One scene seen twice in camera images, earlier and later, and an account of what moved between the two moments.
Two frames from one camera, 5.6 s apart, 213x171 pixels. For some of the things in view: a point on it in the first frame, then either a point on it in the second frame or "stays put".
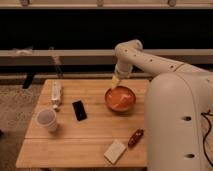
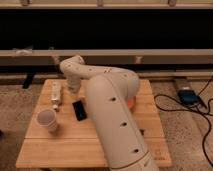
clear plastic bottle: x=56 y=95 stays put
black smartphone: x=79 y=109 stays put
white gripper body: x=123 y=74 to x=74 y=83
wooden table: x=87 y=123 stays put
